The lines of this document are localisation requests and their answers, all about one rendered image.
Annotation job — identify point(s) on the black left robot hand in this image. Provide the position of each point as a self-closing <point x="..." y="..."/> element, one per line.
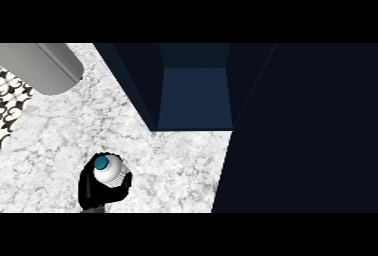
<point x="88" y="190"/>

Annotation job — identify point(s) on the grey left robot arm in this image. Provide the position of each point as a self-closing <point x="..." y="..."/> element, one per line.
<point x="94" y="210"/>

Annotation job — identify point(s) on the dark blue open cabinet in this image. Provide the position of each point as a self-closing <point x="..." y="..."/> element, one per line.
<point x="194" y="100"/>

